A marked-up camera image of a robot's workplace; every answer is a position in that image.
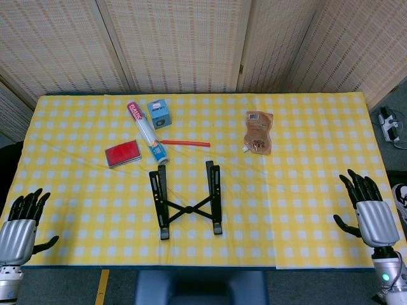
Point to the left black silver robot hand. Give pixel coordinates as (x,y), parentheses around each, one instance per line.
(17,238)

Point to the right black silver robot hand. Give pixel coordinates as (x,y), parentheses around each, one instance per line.
(376,222)

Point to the black folding laptop stand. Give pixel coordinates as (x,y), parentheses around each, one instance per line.
(188,209)

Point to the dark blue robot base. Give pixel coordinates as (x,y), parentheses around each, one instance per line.
(200,286)

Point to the yellow white checkered tablecloth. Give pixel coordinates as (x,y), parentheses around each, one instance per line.
(286,190)

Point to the white sneaker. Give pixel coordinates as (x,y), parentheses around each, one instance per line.
(400,197)

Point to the black seat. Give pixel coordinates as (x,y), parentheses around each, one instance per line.
(8,171)

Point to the woven folding screen panel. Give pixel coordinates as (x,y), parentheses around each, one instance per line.
(359,47)
(57,47)
(178,44)
(12,111)
(273,44)

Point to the red flat metal case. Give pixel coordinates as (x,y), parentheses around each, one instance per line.
(122,153)

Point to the brown sauce spout pouch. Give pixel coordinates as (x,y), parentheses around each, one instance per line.
(258,133)

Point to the plastic wrap roll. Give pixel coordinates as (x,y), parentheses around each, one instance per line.
(144,128)

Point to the small blue cardboard box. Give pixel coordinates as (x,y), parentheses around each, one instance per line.
(159,114)

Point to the red plastic straw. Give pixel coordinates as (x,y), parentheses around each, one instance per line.
(184,142)

